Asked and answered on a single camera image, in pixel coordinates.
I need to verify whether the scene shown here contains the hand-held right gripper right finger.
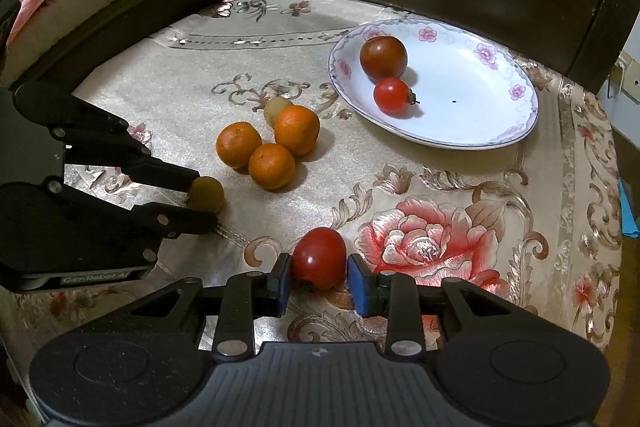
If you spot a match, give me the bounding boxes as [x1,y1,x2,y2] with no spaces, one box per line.
[346,253,543,358]

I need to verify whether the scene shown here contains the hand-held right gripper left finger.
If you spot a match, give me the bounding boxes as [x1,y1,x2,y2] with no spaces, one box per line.
[125,252,293,363]

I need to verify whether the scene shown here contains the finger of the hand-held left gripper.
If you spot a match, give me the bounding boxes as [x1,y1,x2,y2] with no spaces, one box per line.
[124,201,220,264]
[14,81,202,194]

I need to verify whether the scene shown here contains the small brown-green round fruit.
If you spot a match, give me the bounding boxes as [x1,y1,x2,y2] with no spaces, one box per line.
[186,176,226,214]

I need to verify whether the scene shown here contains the large red tomato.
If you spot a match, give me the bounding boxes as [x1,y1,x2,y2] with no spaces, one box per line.
[291,227,347,292]

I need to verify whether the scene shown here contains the white floral plate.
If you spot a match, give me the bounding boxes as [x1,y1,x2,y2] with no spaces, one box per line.
[328,19,540,150]

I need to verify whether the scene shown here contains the orange mandarin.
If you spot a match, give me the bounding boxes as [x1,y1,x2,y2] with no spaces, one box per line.
[274,105,321,156]
[216,121,263,169]
[248,143,296,190]

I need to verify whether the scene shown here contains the floral beige tablecloth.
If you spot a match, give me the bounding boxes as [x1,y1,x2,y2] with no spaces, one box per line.
[0,0,626,427]

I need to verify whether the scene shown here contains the small yellow-green round fruit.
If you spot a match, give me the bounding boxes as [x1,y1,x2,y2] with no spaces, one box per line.
[263,97,295,128]

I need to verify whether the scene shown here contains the small red tomato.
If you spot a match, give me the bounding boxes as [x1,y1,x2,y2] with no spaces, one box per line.
[373,77,421,116]

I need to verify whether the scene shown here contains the dark red-brown tomato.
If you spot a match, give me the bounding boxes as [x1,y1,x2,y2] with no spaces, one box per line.
[360,36,408,82]

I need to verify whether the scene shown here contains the blue object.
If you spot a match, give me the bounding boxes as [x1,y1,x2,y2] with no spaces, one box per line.
[618,179,640,238]

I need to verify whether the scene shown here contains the dark wooden bed frame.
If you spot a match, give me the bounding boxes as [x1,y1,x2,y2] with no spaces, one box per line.
[10,0,261,92]

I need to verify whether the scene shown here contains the wall socket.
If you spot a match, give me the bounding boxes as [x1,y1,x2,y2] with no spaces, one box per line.
[612,52,640,102]

